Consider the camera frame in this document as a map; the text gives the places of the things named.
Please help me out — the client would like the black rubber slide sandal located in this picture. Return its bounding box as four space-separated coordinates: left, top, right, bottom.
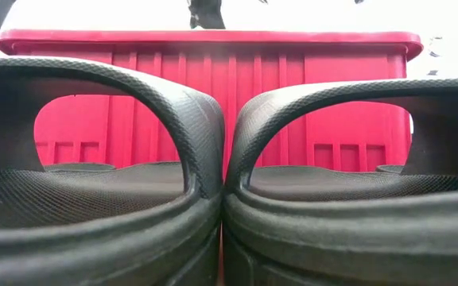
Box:
222 77 458 286
0 55 227 286

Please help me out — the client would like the red plastic bin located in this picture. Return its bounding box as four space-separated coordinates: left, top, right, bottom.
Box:
0 28 425 199

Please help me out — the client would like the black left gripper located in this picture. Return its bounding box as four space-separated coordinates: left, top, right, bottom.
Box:
188 0 227 30

